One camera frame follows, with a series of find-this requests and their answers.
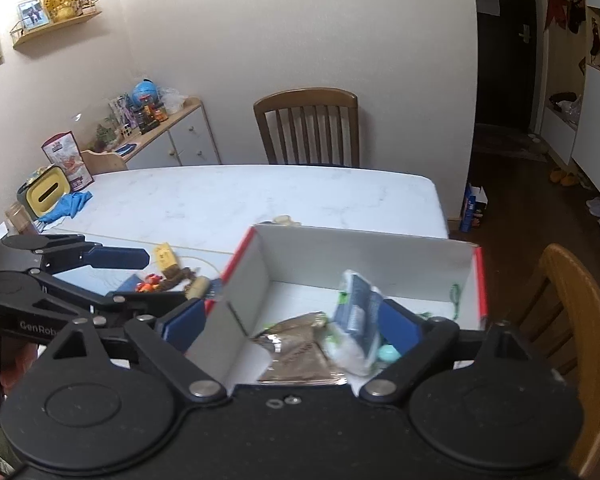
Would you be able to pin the wooden wall shelf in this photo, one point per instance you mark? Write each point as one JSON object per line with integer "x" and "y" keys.
{"x": 55, "y": 27}

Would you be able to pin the wet wipes packet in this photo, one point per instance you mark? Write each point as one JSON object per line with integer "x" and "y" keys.
{"x": 357, "y": 305}

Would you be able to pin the clear plastic bag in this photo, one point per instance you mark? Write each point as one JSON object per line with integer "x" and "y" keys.
{"x": 172, "y": 100}

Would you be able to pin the dark entrance door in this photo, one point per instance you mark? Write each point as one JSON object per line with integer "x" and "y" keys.
{"x": 510, "y": 70}

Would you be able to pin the glass plant terrarium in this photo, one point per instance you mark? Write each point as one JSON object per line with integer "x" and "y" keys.
{"x": 109, "y": 132}

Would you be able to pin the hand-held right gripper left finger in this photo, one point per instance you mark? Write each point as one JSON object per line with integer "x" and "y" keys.
{"x": 187, "y": 325}

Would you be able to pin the white wooden side cabinet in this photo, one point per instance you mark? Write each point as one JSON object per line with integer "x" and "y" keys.
{"x": 190, "y": 135}

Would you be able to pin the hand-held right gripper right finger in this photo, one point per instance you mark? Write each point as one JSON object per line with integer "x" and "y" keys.
{"x": 402, "y": 330}

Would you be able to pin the dark wooden slatted chair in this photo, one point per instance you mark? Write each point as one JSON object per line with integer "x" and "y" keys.
{"x": 305, "y": 100}

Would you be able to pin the light wooden chair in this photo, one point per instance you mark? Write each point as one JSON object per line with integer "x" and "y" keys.
{"x": 575, "y": 310}

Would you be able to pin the brown foil packet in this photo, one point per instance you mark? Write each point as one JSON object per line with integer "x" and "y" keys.
{"x": 295, "y": 355}

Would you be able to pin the small photo frame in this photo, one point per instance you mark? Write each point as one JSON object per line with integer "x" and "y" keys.
{"x": 32, "y": 12}

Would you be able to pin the red cardboard box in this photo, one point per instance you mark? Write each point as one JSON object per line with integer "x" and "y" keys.
{"x": 330, "y": 260}

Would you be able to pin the brown scrunchie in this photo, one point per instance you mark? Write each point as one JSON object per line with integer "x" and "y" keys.
{"x": 180, "y": 275}

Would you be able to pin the blue rubber gloves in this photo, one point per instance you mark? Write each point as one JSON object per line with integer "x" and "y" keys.
{"x": 70, "y": 205}

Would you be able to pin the yellow slipper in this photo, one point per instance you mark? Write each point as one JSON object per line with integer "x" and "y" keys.
{"x": 569, "y": 180}
{"x": 557, "y": 176}

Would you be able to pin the black bag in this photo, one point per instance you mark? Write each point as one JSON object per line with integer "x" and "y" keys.
{"x": 562, "y": 100}

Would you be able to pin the blue carton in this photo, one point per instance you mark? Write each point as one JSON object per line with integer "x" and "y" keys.
{"x": 474, "y": 207}

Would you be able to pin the teal small case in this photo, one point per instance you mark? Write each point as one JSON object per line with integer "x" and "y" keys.
{"x": 389, "y": 353}

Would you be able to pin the green embroidered sachet with tassel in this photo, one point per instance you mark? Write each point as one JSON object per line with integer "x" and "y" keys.
{"x": 454, "y": 292}

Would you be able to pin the red hanging decoration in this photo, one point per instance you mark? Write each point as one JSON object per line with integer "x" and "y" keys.
{"x": 562, "y": 10}

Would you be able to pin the yellow small box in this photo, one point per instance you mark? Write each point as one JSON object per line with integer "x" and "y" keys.
{"x": 166, "y": 258}

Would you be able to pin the dark jar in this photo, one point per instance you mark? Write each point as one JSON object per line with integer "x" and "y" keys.
{"x": 145, "y": 120}

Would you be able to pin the dark doormat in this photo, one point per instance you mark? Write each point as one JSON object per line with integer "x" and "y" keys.
{"x": 507, "y": 145}

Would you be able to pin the red white snack bag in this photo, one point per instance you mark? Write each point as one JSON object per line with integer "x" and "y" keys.
{"x": 67, "y": 155}

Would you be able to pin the yellow topped tissue box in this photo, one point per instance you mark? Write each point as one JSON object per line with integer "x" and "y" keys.
{"x": 45, "y": 192}

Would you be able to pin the miniature house ornament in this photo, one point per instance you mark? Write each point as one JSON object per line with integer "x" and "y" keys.
{"x": 87, "y": 2}

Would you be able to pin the white paper notice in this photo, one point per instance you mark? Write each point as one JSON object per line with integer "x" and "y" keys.
{"x": 488, "y": 4}

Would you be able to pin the curved wooden chair back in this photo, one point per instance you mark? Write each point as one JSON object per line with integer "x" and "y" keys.
{"x": 105, "y": 160}

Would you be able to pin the red orange toy figure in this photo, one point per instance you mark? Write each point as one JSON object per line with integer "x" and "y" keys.
{"x": 150, "y": 282}

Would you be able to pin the orange labelled jar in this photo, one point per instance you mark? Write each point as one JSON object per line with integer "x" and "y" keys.
{"x": 160, "y": 111}

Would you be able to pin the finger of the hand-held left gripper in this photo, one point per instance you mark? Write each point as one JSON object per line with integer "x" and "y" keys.
{"x": 127, "y": 285}
{"x": 117, "y": 257}

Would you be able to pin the white bead bag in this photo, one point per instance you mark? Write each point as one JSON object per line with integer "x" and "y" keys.
{"x": 350, "y": 356}

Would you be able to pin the blue globe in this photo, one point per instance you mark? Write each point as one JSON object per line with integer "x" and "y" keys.
{"x": 146, "y": 91}

